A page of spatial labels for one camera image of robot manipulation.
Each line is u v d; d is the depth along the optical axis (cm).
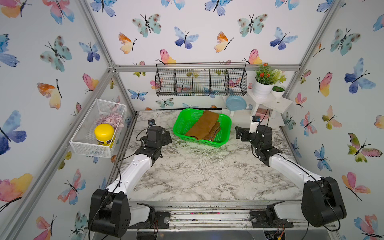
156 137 63
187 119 114
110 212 40
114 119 69
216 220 75
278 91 102
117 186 44
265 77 88
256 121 73
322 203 44
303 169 49
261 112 111
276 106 104
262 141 65
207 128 98
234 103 105
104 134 63
